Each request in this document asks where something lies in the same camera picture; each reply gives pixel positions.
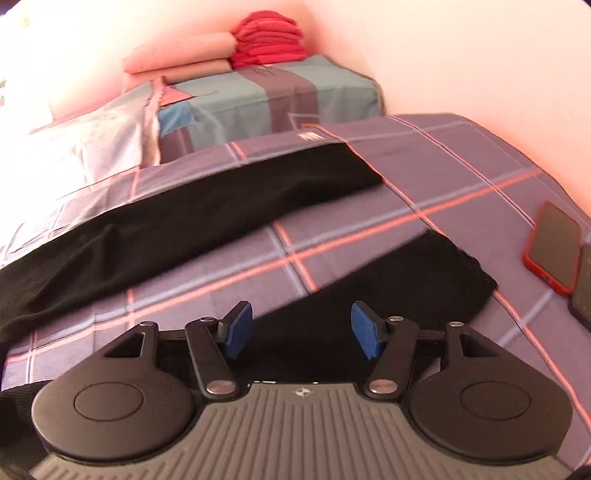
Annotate pastel patchwork pillow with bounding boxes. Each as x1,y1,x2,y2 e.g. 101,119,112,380
0,83,163,206

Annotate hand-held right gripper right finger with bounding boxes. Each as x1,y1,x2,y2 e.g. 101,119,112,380
350,301,502,400

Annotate stack of red folded clothes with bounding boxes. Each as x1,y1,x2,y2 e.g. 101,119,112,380
229,11,308,71

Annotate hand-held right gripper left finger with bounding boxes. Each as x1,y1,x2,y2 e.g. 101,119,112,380
102,300,256,399

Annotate black pants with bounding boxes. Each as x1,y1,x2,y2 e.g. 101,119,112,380
0,142,498,480

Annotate teal and purple patchwork pillow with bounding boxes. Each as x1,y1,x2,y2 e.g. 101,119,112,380
157,54,385,164

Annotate purple plaid bed sheet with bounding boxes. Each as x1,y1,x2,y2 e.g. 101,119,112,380
0,113,591,462

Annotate red-cased smartphone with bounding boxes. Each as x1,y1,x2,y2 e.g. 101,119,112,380
522,200,583,296

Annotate dark smartphone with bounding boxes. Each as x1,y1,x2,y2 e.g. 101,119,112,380
567,244,591,331

